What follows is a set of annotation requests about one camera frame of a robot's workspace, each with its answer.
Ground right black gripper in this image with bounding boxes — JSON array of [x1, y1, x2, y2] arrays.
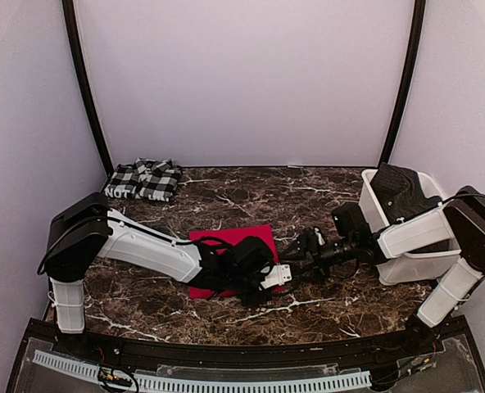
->
[[282, 233, 356, 283]]

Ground red garment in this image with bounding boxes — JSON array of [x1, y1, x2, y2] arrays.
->
[[188, 224, 279, 300]]

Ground black white checkered shirt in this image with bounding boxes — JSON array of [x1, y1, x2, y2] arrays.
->
[[103, 158, 183, 202]]

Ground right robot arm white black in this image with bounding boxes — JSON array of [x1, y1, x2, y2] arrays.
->
[[284, 186, 485, 355]]

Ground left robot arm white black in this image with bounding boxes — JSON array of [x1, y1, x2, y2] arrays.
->
[[37, 192, 292, 357]]

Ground white plastic laundry bin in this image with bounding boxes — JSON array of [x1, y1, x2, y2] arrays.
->
[[359, 169, 460, 286]]

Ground dark pinstriped button shirt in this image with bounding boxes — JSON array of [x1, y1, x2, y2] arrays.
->
[[371, 162, 451, 251]]

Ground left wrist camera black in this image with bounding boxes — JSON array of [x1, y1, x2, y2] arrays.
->
[[220, 237, 292, 291]]

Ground white slotted cable duct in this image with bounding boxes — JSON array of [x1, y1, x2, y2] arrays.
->
[[33, 350, 371, 393]]

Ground black front rail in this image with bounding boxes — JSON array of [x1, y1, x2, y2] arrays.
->
[[29, 318, 452, 372]]

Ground right black frame post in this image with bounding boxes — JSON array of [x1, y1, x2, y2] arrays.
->
[[378, 0, 426, 166]]

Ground black frame post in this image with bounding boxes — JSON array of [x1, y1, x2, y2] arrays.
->
[[378, 0, 426, 166], [61, 0, 114, 175]]

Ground left black frame post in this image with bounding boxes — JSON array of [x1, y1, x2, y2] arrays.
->
[[61, 0, 114, 175]]

